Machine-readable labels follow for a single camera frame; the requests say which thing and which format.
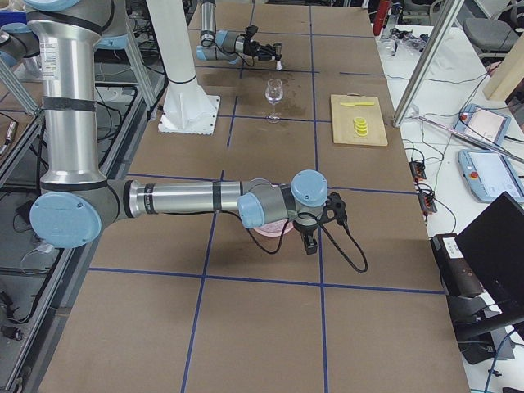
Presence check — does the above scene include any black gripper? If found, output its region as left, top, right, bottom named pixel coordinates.
left=243, top=38, right=274, bottom=61
left=293, top=210, right=323, bottom=255

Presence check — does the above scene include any steel jigger cup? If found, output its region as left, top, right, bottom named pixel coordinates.
left=273, top=43, right=282, bottom=70

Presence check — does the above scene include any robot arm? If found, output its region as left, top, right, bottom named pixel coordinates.
left=196, top=1, right=282, bottom=70
left=25, top=1, right=329, bottom=254

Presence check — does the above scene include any clear wine glass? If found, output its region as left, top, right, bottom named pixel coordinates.
left=265, top=79, right=283, bottom=123

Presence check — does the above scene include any pink bowl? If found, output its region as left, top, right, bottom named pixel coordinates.
left=251, top=183, right=296, bottom=237

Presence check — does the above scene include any bamboo cutting board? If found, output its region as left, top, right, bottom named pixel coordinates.
left=330, top=94, right=388, bottom=147

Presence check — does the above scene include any yellow plastic knife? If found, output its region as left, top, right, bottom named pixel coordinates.
left=340, top=101, right=375, bottom=107

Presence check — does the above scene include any red cylinder bottle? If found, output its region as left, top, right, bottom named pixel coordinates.
left=373, top=0, right=391, bottom=37

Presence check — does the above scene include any black laptop monitor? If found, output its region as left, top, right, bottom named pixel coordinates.
left=456, top=192, right=523, bottom=308

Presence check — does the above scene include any teach pendant near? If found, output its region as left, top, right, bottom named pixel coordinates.
left=458, top=149, right=523, bottom=204

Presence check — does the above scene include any teach pendant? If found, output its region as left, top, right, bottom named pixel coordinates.
left=454, top=104, right=511, bottom=144
left=458, top=149, right=523, bottom=204

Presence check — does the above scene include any teach pendant far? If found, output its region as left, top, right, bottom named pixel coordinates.
left=454, top=104, right=511, bottom=144

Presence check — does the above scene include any metal rod green clamp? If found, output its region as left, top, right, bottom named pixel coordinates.
left=407, top=115, right=524, bottom=164

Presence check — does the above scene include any grey office chair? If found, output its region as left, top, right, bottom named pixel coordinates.
left=463, top=1, right=523, bottom=59

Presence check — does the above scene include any blue storage bin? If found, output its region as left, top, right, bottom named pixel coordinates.
left=0, top=0, right=27, bottom=25

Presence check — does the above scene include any black camera cable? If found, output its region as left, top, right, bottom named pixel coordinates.
left=245, top=210, right=368, bottom=273

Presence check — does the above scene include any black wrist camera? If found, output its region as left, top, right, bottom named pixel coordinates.
left=245, top=25, right=258, bottom=42
left=323, top=192, right=348, bottom=228

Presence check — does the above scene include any aluminium frame post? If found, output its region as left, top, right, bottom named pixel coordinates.
left=392, top=0, right=464, bottom=128

